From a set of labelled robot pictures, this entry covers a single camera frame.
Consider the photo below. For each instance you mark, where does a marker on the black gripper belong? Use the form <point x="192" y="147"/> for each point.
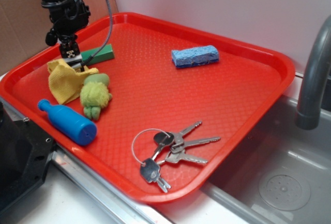
<point x="67" y="20"/>

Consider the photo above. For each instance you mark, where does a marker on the green wooden block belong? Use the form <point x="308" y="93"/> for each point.
<point x="103" y="55"/>

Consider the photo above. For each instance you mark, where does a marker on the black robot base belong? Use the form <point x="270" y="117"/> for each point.
<point x="25" y="155"/>

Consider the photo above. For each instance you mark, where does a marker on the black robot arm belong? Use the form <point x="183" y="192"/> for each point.
<point x="47" y="4"/>

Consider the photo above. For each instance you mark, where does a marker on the yellow cloth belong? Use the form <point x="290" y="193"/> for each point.
<point x="65" y="83"/>

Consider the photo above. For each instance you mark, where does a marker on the green plush toy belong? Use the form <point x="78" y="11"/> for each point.
<point x="95" y="95"/>

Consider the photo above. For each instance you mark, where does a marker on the cardboard panel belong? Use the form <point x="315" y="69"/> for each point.
<point x="24" y="25"/>

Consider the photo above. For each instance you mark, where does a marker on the blue plastic bottle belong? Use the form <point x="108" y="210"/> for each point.
<point x="78" y="128"/>

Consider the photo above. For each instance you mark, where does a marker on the red plastic tray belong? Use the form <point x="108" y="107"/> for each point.
<point x="149" y="92"/>

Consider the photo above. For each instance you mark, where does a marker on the round head silver key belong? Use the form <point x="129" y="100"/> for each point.
<point x="162" y="140"/>

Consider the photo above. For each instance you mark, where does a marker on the blue sponge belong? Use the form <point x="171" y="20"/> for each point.
<point x="196" y="56"/>

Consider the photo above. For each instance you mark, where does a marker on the upper silver key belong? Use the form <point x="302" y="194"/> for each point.
<point x="179" y="136"/>

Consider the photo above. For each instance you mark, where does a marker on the black head key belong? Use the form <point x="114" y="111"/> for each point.
<point x="150" y="171"/>

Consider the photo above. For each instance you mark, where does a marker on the middle silver key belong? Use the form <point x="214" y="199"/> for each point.
<point x="181" y="147"/>

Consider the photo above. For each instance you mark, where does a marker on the lower silver key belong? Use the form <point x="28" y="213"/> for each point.
<point x="182" y="156"/>

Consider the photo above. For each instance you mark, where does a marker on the grey sink basin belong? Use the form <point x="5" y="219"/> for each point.
<point x="276" y="144"/>

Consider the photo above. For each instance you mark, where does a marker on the grey faucet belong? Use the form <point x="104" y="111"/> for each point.
<point x="314" y="94"/>

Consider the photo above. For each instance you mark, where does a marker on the sink drain cover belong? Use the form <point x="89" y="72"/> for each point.
<point x="284" y="191"/>

